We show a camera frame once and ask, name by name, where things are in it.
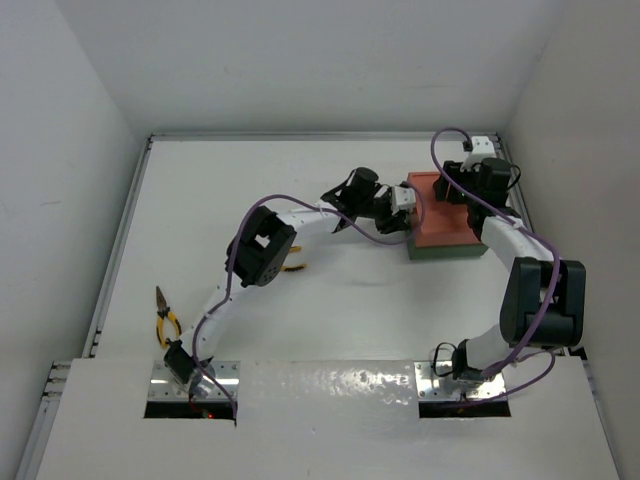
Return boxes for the salmon drawer box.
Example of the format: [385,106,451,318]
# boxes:
[408,172,487,256]

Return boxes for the yellow handled cutting pliers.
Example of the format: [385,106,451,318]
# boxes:
[280,245,307,273]

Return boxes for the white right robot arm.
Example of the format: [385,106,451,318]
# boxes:
[434,157,586,382]

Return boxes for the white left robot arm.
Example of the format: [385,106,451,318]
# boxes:
[164,167,421,385]

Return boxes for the green drawer box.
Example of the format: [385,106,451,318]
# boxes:
[405,223,488,261]

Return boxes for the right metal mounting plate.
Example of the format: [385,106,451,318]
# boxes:
[414,360,506,403]

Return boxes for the metal mounting plate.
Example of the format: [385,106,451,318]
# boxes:
[414,360,506,403]
[147,361,241,403]

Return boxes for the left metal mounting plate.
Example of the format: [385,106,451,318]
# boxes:
[147,361,241,403]

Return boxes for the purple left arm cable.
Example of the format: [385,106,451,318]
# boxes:
[192,182,426,416]

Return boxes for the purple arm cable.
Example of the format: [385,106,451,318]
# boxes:
[430,127,562,404]
[192,182,426,416]

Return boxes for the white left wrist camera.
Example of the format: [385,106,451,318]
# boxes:
[391,185,416,213]

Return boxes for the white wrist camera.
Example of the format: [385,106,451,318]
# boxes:
[391,185,416,213]
[460,136,496,172]

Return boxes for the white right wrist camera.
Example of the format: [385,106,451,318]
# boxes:
[460,136,496,172]

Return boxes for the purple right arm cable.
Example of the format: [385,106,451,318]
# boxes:
[430,127,562,404]

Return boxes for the yellow handled long-nose pliers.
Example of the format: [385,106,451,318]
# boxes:
[155,286,182,349]

